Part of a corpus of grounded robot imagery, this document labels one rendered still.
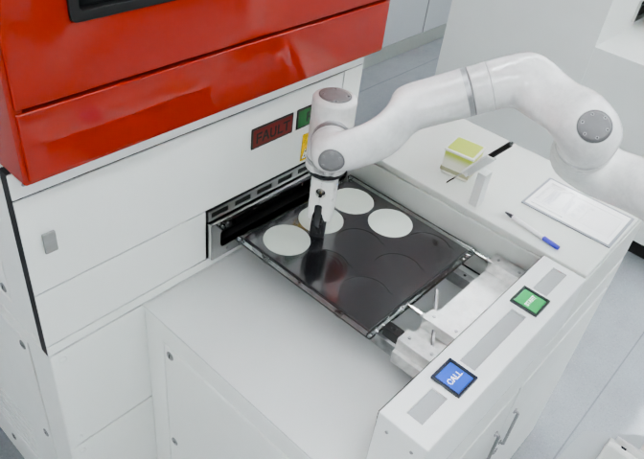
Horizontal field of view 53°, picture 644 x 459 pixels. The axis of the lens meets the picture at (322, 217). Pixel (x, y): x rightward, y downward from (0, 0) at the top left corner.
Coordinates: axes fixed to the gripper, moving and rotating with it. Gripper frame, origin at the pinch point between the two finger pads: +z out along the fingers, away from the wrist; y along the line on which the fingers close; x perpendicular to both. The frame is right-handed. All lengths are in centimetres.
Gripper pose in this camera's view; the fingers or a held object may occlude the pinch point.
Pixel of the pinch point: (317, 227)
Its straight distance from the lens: 138.7
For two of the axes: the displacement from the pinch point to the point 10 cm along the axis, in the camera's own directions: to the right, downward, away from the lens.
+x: -9.8, -1.9, 0.6
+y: 1.6, -6.0, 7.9
